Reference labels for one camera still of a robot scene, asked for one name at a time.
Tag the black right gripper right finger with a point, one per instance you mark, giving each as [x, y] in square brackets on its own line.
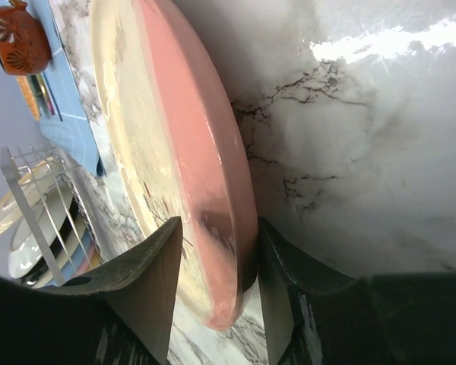
[314, 314]

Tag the cream and pink plate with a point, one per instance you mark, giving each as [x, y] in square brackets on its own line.
[178, 148]

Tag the iridescent rainbow spoon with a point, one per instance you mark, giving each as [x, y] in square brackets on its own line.
[42, 94]

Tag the cream and yellow plate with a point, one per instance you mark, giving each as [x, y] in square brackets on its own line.
[34, 185]

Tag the blue checked placemat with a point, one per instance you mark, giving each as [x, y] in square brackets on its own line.
[73, 134]

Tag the steel wire dish rack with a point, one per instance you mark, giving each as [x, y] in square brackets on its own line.
[40, 223]

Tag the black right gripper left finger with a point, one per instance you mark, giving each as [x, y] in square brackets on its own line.
[119, 313]

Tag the yellow plate in rack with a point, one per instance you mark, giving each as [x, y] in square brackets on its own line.
[94, 258]

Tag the blue plate in rack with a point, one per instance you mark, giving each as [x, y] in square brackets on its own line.
[70, 270]

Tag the orange and black mug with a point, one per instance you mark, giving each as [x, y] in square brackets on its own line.
[24, 47]

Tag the iridescent rainbow knife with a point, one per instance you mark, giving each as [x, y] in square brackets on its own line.
[53, 102]

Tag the pink plate in rack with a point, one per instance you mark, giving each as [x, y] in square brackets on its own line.
[85, 265]

